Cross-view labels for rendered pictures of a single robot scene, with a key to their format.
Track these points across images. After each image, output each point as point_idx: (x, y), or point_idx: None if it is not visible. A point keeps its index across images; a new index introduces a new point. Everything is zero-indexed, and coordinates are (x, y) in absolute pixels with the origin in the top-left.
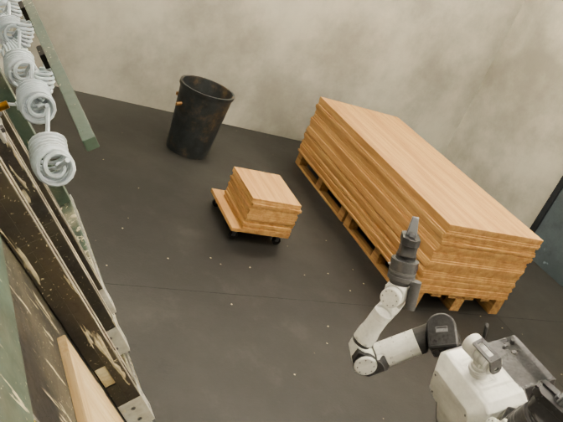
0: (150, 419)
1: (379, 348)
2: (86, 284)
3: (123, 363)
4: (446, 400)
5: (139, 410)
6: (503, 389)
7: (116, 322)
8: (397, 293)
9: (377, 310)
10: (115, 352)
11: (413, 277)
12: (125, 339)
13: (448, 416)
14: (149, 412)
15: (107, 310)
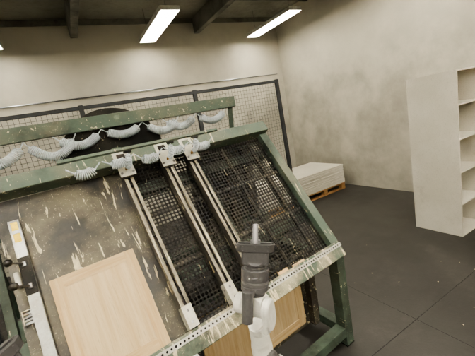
0: (189, 328)
1: None
2: (207, 253)
3: (179, 287)
4: None
5: (184, 318)
6: None
7: (228, 283)
8: (235, 296)
9: (254, 318)
10: (167, 275)
11: (246, 285)
12: (233, 296)
13: None
14: (186, 322)
15: (220, 273)
